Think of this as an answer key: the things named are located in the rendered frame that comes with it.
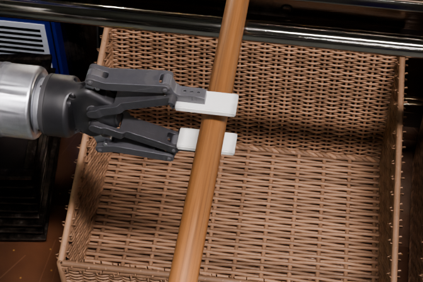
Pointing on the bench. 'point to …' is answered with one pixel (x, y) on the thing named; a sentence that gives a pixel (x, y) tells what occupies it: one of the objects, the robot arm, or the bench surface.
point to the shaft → (211, 133)
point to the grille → (22, 38)
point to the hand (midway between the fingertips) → (211, 123)
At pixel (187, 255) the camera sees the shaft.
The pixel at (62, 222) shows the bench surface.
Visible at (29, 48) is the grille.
